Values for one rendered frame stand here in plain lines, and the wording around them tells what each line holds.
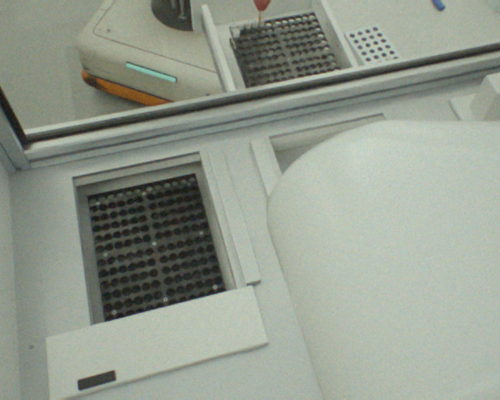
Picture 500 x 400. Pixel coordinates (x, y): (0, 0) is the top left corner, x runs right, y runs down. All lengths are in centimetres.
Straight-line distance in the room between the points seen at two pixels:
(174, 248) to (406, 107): 45
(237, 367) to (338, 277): 55
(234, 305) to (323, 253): 56
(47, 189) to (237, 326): 36
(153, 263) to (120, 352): 18
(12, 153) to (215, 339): 41
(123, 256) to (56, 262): 10
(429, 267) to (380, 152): 5
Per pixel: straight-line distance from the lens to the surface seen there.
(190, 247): 88
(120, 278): 87
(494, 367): 21
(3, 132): 88
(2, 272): 81
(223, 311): 78
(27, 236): 89
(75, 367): 78
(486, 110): 99
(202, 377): 77
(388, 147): 24
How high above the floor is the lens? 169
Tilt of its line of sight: 58 degrees down
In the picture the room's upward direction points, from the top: 2 degrees clockwise
